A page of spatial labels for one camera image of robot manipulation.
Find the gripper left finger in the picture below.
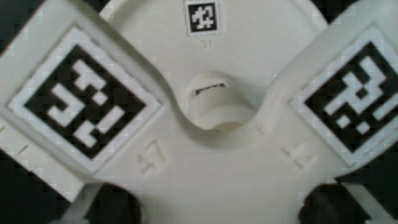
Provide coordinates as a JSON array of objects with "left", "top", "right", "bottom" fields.
[{"left": 59, "top": 181, "right": 144, "bottom": 224}]

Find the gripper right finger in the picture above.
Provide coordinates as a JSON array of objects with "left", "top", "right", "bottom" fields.
[{"left": 297, "top": 182, "right": 374, "bottom": 224}]

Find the white cross-shaped table base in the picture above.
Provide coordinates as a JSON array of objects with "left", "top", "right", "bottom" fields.
[{"left": 0, "top": 0, "right": 398, "bottom": 224}]

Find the white cylindrical table leg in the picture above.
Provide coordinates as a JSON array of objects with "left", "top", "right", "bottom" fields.
[{"left": 187, "top": 72, "right": 256, "bottom": 132}]

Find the white round table top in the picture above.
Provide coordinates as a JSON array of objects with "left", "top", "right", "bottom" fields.
[{"left": 98, "top": 0, "right": 331, "bottom": 111}]

